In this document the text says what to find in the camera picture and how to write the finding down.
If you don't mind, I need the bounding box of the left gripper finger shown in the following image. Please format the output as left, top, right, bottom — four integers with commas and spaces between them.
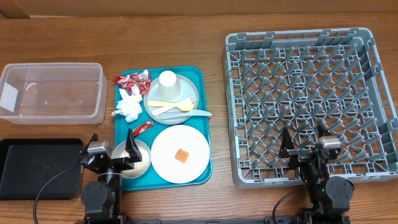
81, 133, 98, 153
125, 129, 142, 162

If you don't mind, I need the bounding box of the orange food cube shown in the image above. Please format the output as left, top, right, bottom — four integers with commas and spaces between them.
175, 149, 189, 163

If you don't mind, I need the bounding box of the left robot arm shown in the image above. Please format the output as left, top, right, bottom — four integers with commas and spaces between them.
80, 129, 142, 223

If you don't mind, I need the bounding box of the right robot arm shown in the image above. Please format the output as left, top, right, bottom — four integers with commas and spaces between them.
279, 124, 354, 223

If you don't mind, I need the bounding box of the grey dishwasher rack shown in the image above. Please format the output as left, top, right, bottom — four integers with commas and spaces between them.
223, 27, 397, 189

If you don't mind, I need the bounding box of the black waste tray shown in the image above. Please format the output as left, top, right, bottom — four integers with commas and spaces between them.
1, 138, 83, 200

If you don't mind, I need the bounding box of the small red ketchup packet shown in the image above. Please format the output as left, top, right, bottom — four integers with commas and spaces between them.
133, 120, 154, 137

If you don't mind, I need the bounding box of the white pink-rimmed plate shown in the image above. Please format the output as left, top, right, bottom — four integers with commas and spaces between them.
151, 125, 210, 184

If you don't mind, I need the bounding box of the crumpled white napkin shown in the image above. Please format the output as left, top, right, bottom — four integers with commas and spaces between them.
111, 85, 142, 123

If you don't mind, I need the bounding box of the teal serving tray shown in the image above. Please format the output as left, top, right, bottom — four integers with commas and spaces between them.
114, 68, 212, 191

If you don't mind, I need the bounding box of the yellow plastic spoon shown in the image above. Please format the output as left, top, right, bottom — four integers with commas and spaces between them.
147, 100, 195, 112

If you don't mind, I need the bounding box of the large red snack wrapper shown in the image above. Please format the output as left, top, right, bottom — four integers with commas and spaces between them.
113, 69, 151, 96

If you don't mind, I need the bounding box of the white paper cup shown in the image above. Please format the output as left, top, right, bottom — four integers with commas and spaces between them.
159, 70, 181, 100

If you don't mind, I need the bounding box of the clear plastic bin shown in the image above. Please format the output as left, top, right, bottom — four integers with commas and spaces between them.
1, 62, 108, 125

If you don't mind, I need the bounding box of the light blue plastic knife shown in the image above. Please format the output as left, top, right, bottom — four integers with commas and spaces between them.
159, 110, 212, 119

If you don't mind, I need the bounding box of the white plastic fork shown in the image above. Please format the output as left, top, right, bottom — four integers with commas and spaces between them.
147, 95, 198, 116

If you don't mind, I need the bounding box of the grey plate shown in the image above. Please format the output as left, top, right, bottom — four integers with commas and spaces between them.
144, 75, 199, 125

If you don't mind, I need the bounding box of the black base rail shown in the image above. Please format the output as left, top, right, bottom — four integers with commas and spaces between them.
129, 216, 302, 224

